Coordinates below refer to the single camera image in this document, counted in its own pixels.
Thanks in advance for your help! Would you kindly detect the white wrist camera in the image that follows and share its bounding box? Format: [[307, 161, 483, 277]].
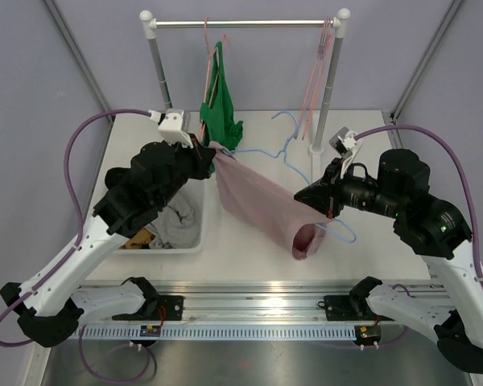
[[329, 127, 363, 178], [148, 109, 192, 148]]

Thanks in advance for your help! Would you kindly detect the pink wire hanger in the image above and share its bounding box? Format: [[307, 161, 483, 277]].
[[296, 15, 335, 141]]

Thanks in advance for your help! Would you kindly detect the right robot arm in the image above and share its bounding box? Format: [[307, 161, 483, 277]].
[[294, 149, 483, 374]]

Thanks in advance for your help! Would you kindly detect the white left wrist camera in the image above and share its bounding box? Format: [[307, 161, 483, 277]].
[[148, 109, 192, 148]]

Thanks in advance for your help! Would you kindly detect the purple floor cable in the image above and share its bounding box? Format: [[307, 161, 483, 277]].
[[76, 325, 159, 382]]

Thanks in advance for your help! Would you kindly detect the black tank top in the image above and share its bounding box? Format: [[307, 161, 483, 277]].
[[105, 167, 132, 199]]

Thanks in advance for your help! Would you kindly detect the white plastic mesh basket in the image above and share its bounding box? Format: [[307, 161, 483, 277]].
[[114, 180, 208, 256]]

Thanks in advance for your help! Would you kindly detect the mauve pink tank top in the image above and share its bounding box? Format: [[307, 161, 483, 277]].
[[209, 142, 330, 261]]

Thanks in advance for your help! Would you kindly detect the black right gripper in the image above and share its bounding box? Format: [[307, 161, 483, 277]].
[[296, 156, 407, 220]]

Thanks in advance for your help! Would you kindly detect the grey tank top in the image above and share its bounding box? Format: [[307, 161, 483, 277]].
[[146, 194, 200, 249]]

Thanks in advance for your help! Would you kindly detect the green tank top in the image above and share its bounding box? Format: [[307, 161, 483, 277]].
[[199, 41, 243, 150]]

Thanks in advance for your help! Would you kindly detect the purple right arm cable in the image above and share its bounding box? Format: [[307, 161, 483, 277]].
[[353, 124, 483, 314]]

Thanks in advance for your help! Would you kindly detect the tan brown tank top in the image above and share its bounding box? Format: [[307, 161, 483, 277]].
[[121, 228, 155, 249]]

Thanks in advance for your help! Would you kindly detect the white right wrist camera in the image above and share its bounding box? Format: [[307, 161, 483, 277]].
[[329, 127, 363, 178]]

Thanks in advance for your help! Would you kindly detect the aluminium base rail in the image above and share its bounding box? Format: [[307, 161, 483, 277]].
[[70, 281, 468, 341]]

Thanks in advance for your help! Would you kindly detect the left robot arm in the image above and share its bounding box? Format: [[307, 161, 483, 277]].
[[0, 141, 216, 347]]

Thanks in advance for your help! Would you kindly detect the white metal clothes rack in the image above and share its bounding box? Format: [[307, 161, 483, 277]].
[[139, 8, 351, 180]]

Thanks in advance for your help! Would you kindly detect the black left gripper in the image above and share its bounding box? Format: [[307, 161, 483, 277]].
[[155, 132, 215, 207]]

